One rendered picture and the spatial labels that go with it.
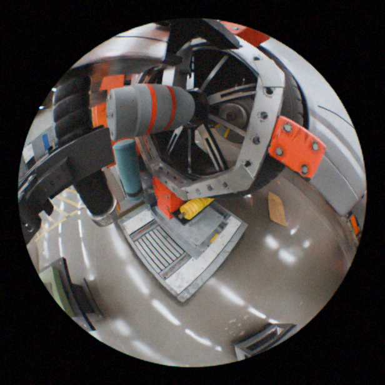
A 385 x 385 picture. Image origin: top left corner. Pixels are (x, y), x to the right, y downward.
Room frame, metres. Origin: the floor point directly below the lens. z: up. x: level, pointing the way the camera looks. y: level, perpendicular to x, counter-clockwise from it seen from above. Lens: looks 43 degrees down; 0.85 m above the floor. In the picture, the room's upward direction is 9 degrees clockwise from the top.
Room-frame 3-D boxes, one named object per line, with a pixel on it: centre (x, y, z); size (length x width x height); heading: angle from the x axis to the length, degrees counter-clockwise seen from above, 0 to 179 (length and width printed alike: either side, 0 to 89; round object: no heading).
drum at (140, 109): (0.29, 0.14, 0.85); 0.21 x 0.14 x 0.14; 143
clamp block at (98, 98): (0.28, 0.36, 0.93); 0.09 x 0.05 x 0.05; 143
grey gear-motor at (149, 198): (0.66, 0.24, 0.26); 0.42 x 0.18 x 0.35; 143
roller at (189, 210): (0.35, -0.06, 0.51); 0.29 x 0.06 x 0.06; 143
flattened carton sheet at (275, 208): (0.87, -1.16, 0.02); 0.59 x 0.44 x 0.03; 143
